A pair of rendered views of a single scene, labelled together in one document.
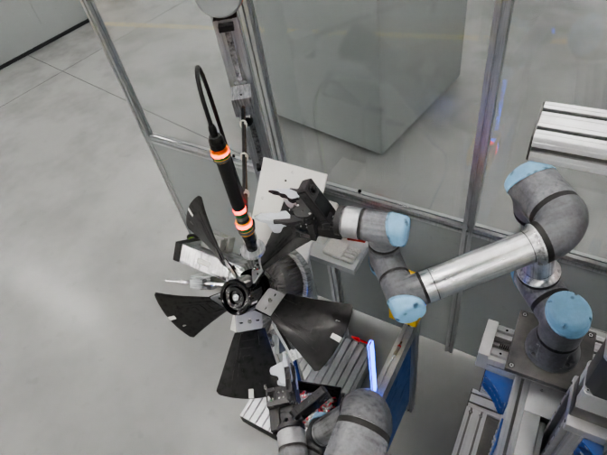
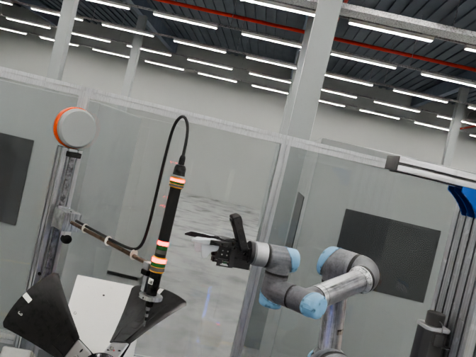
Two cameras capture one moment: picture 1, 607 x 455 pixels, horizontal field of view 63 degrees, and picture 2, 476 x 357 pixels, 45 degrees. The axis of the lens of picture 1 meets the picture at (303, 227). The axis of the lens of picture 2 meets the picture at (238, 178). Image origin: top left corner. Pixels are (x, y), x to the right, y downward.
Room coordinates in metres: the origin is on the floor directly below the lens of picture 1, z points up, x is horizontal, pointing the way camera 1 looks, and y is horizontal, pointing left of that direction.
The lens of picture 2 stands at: (-0.38, 1.24, 1.91)
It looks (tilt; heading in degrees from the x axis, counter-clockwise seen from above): 2 degrees down; 314
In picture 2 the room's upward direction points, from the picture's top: 13 degrees clockwise
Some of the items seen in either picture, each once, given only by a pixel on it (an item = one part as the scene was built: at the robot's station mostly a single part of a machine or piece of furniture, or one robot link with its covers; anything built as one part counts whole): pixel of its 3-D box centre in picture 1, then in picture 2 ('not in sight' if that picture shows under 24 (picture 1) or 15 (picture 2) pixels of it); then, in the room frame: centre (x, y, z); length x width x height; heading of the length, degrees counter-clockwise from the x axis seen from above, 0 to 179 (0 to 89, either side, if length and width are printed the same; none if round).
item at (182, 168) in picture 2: (236, 199); (165, 231); (0.93, 0.15, 1.65); 0.04 x 0.04 x 0.46
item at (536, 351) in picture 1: (555, 341); not in sight; (0.65, -0.66, 1.09); 0.15 x 0.15 x 0.10
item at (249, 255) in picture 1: (249, 236); (151, 281); (0.94, 0.15, 1.50); 0.09 x 0.07 x 0.10; 177
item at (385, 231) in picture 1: (384, 228); (280, 258); (0.75, -0.18, 1.63); 0.11 x 0.08 x 0.09; 62
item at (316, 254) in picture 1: (329, 239); not in sight; (1.43, -0.10, 0.84); 0.36 x 0.24 x 0.03; 52
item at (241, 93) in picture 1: (243, 98); (65, 219); (1.55, 0.12, 1.54); 0.10 x 0.07 x 0.08; 177
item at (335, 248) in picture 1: (341, 251); not in sight; (1.33, -0.14, 0.87); 0.15 x 0.09 x 0.02; 49
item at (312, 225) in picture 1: (319, 218); (232, 251); (0.82, -0.04, 1.63); 0.12 x 0.08 x 0.09; 62
